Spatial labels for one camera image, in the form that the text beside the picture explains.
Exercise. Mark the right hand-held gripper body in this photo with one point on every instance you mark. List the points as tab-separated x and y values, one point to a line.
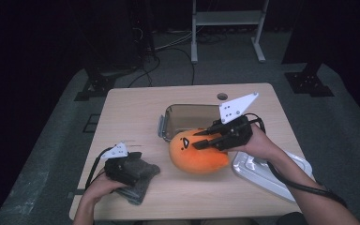
236	134

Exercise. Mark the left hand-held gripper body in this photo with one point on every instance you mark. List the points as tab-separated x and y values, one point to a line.
118	170

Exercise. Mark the orange plush toy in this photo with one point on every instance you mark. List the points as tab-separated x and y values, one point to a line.
197	161

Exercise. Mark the clear plastic container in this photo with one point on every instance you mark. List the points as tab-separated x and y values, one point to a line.
187	117

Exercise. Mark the grey cloth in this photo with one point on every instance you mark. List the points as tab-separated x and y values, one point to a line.
145	178

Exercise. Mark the white container lid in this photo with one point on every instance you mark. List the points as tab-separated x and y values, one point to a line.
256	178

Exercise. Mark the person's left hand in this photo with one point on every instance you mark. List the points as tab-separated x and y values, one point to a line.
100	189

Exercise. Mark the person's right hand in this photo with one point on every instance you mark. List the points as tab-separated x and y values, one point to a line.
262	145

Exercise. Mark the black stand base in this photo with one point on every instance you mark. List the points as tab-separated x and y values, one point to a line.
307	82
100	84

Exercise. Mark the white metal stand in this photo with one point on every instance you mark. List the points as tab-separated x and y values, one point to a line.
228	18

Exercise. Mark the black equipment stand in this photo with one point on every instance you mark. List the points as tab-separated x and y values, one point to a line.
143	31

